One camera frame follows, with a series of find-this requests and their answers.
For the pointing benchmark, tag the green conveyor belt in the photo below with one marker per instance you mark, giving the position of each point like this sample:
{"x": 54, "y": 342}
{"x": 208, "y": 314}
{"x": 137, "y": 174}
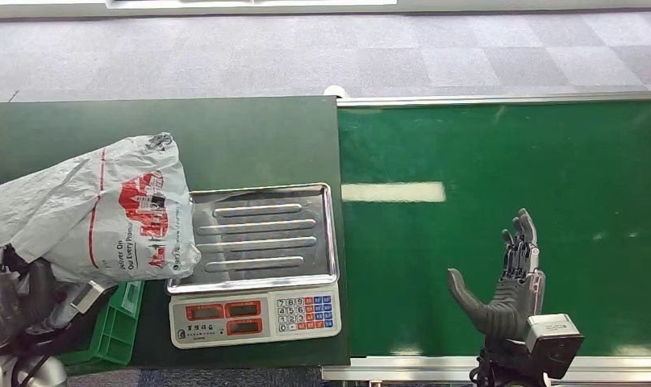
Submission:
{"x": 571, "y": 160}

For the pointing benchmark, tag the electronic scale with steel tray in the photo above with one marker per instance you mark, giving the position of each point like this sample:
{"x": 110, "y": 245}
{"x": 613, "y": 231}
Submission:
{"x": 261, "y": 235}

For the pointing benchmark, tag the green plastic crate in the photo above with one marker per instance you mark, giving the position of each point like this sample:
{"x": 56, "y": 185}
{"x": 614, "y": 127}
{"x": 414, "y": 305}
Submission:
{"x": 116, "y": 331}

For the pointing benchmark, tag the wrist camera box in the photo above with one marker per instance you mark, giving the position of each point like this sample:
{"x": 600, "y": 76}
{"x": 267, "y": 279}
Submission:
{"x": 555, "y": 342}
{"x": 87, "y": 298}

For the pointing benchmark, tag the grey SF courier package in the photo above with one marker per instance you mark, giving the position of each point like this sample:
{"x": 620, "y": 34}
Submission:
{"x": 63, "y": 213}

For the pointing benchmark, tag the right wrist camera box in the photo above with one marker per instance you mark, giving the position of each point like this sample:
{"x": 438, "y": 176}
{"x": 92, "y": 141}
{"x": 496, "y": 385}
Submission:
{"x": 555, "y": 342}

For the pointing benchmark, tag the thin aluminium conveyor rail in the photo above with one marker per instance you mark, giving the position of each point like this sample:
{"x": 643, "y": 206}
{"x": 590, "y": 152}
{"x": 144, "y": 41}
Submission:
{"x": 491, "y": 99}

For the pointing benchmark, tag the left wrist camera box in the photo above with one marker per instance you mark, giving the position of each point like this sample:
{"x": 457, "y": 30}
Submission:
{"x": 87, "y": 298}

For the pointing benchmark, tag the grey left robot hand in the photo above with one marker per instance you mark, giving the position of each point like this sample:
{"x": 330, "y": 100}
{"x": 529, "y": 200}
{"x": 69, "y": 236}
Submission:
{"x": 15, "y": 299}

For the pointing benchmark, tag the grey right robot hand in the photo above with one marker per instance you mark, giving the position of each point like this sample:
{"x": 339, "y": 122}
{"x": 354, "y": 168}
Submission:
{"x": 509, "y": 310}

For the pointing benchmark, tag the wide aluminium conveyor rail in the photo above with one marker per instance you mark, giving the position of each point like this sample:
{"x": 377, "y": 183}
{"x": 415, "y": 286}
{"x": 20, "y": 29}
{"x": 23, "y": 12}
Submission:
{"x": 400, "y": 368}

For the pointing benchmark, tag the white conveyor roller end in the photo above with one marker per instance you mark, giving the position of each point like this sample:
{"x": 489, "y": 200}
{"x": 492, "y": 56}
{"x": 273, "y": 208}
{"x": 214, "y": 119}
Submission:
{"x": 335, "y": 92}

